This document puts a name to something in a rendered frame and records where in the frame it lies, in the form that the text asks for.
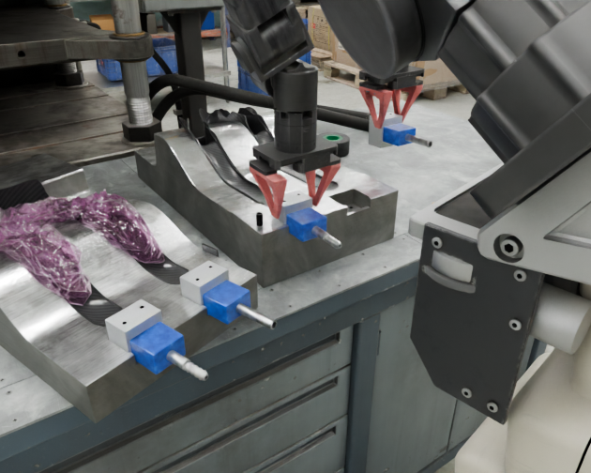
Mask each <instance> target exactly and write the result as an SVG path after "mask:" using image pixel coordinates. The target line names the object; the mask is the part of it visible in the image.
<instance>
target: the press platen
mask: <svg viewBox="0 0 591 473"><path fill-rule="evenodd" d="M153 54H154V48H153V40H152V36H151V35H149V33H147V32H145V31H143V30H142V32H141V33H137V34H116V33H115V31H111V30H101V28H100V26H99V25H98V24H97V23H91V22H89V21H88V20H84V19H78V18H74V13H73V8H72V7H71V6H70V5H68V4H67V3H65V4H63V5H45V4H43V5H42V6H41V5H39V4H32V5H18V6H2V7H0V69H4V68H12V67H20V66H29V65H36V64H45V63H53V62H61V61H69V60H77V59H113V60H116V61H118V62H122V63H136V62H143V61H145V60H147V59H149V58H151V57H152V55H153Z"/></svg>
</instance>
